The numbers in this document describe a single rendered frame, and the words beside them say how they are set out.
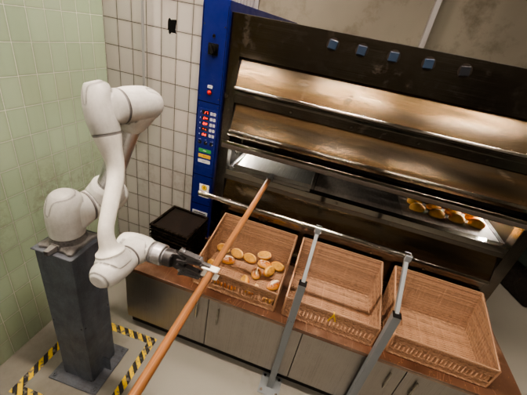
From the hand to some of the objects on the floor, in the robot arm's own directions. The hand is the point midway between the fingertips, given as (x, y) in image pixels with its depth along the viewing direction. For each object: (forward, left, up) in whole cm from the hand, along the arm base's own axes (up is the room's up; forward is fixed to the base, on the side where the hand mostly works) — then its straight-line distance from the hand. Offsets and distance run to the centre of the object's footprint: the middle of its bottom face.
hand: (210, 271), depth 122 cm
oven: (+56, +187, -118) cm, 228 cm away
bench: (+49, +64, -118) cm, 143 cm away
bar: (+31, +44, -118) cm, 130 cm away
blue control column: (-41, +189, -118) cm, 227 cm away
